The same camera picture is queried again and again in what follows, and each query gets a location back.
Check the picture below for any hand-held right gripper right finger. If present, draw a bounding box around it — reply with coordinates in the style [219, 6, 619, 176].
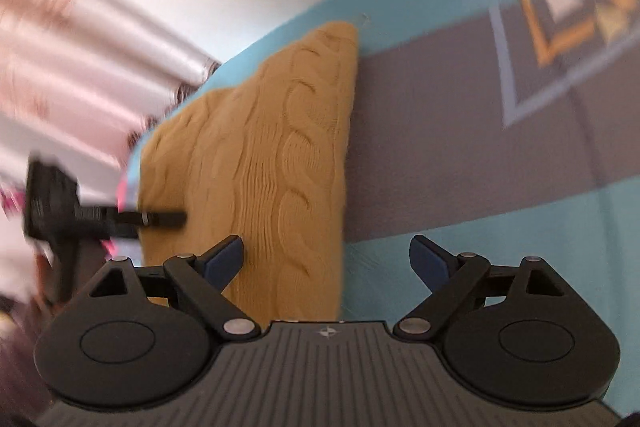
[393, 234, 569, 343]

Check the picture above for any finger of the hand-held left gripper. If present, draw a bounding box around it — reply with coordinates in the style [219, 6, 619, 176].
[80, 225, 142, 242]
[77, 205, 189, 229]

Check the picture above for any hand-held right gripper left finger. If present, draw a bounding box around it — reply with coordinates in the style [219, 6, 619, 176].
[87, 234, 262, 341]

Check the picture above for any yellow cable-knit cardigan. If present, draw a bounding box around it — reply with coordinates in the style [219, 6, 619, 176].
[136, 21, 361, 324]

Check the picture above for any blue patterned bed sheet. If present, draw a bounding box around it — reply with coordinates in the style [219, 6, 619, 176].
[117, 0, 640, 408]

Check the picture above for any pink embroidered curtain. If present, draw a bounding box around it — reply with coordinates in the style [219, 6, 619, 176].
[0, 0, 224, 208]

